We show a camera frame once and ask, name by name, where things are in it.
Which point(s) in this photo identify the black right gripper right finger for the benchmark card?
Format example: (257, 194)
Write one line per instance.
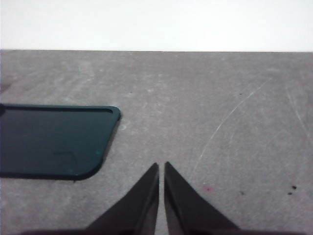
(185, 210)

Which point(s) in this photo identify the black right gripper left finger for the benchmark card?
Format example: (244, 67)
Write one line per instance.
(139, 208)

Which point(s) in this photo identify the dark green rectangular tray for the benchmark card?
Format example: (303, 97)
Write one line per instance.
(53, 142)

